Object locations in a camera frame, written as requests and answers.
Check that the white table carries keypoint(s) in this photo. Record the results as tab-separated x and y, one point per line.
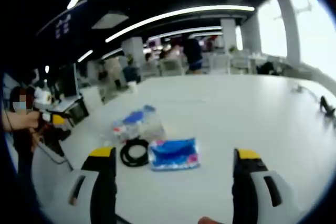
223	119

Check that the green potted plant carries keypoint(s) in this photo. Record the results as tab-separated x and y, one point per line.
232	49

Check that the clear plastic bottle red label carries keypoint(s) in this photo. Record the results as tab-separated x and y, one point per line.
118	130

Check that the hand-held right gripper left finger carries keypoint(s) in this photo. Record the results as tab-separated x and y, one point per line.
106	187

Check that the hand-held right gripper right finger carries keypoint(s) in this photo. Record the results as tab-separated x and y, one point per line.
244	187

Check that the person's right hand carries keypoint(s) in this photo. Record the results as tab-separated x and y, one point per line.
208	221

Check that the white office chair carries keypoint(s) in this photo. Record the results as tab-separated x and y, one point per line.
220	64

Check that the blue tissue packet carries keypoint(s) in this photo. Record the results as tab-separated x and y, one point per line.
174	154

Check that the black binder clip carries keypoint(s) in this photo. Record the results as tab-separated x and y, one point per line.
326	107

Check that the white paper cup green print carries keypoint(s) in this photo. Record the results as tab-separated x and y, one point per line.
132	87

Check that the clear bag with blue item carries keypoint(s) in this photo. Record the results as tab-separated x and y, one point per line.
139	116

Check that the dark bag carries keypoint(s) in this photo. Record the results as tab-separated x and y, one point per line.
269	68

